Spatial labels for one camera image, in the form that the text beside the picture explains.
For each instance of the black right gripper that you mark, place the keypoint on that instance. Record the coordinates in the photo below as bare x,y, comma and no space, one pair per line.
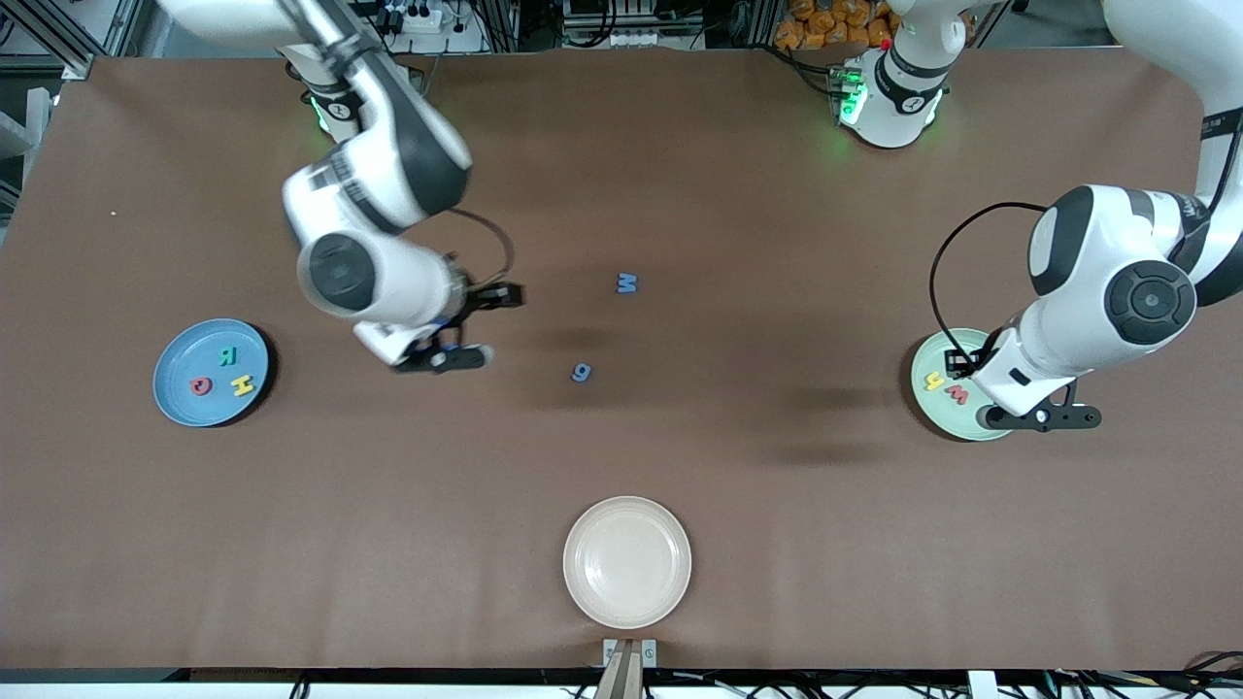
476,297

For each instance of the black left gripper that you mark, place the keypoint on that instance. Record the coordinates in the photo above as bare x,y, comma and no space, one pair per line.
975,361

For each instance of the red letter w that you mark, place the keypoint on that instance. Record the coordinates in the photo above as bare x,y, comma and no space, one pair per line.
957,395

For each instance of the yellow lowercase letter h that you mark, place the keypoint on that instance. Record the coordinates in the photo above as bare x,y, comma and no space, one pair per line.
933,382

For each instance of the blue letter g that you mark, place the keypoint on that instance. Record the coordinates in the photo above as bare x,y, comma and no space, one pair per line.
587,372

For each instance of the blue letter M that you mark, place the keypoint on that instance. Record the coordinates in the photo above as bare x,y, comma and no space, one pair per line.
626,283

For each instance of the yellow uppercase letter H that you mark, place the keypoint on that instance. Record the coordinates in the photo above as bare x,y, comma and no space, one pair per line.
244,385

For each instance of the red letter Q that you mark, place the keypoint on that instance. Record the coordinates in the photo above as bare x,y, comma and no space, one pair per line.
195,386

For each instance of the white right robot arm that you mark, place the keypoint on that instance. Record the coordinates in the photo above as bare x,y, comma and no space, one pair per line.
379,282

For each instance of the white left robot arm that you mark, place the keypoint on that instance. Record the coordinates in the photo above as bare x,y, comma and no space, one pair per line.
1068,330

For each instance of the green plate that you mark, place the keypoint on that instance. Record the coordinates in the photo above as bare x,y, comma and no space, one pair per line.
934,416

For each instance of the blue plate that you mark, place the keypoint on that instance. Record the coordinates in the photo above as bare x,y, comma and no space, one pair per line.
209,408

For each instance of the beige plate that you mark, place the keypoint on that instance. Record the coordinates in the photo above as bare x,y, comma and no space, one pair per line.
626,563

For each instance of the white power strip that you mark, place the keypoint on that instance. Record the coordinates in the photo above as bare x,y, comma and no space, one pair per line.
418,17

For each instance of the orange snack packets bag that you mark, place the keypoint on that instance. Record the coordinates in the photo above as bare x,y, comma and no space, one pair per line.
825,24

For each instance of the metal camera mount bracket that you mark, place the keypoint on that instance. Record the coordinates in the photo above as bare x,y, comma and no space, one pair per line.
629,670

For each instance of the aluminium frame profile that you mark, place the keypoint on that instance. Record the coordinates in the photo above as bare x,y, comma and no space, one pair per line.
78,66

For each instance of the grey metal side frame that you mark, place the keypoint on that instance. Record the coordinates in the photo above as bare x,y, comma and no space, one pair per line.
29,116

